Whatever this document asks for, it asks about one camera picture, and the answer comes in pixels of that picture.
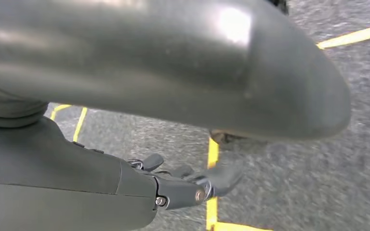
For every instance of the silver robot leg shell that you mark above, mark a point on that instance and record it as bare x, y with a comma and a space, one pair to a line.
140, 47

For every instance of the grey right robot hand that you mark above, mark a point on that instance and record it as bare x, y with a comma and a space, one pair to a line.
60, 185

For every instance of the black robot foot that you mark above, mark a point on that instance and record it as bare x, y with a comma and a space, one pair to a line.
279, 4

